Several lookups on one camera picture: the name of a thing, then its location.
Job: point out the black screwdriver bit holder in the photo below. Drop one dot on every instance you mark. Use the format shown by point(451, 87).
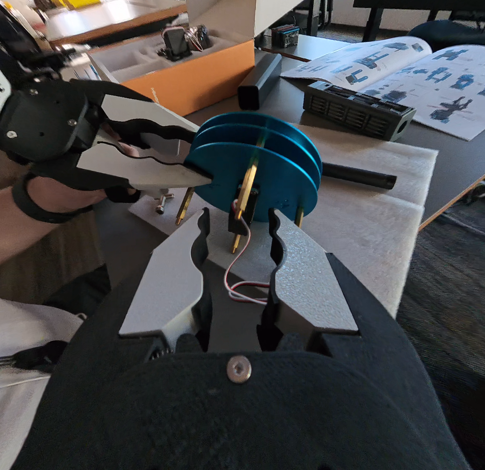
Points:
point(352, 113)

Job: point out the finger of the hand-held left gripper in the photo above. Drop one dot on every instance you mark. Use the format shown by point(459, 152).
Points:
point(151, 172)
point(144, 111)

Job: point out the person's white shirt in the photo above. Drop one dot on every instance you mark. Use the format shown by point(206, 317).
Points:
point(22, 401)

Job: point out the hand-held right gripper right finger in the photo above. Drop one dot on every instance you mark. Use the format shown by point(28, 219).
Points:
point(310, 288)

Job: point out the small silver cross wrench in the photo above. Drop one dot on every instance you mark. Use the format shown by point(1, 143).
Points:
point(163, 202)

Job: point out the white foam sheet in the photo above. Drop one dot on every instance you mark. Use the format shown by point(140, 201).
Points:
point(360, 227)

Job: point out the long wooden worktable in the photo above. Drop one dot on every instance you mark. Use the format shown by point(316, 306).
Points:
point(113, 15)

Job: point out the blue round robot arm base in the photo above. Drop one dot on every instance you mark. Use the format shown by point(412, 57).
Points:
point(280, 181)

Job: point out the black rectangular case sleeve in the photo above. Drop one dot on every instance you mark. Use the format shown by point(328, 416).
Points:
point(261, 79)

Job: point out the instruction manual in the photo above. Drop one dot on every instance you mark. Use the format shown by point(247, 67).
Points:
point(447, 75)

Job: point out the black servo motor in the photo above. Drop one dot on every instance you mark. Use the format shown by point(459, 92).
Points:
point(200, 35)
point(176, 43)

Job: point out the person's left hand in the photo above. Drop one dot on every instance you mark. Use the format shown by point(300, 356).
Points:
point(22, 227)

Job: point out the black precision screwdriver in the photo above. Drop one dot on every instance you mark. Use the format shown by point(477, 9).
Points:
point(360, 175)

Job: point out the small black blue box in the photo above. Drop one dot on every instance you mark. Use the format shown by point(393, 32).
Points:
point(286, 35)

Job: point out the orange cardboard box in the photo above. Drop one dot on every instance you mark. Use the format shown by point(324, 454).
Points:
point(189, 83)

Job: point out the dark blue office chair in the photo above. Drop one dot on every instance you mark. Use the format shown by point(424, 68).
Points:
point(447, 35)

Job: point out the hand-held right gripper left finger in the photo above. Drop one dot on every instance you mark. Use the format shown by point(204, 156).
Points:
point(166, 288)

